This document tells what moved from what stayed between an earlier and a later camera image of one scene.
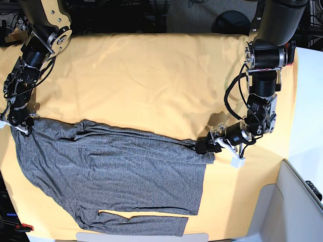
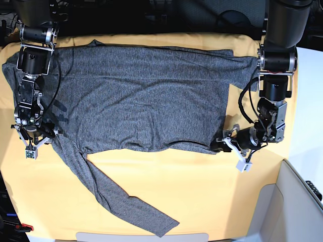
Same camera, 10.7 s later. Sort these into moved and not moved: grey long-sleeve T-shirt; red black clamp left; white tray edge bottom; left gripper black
Moved: left gripper black; grey long-sleeve T-shirt
Not moved: white tray edge bottom; red black clamp left
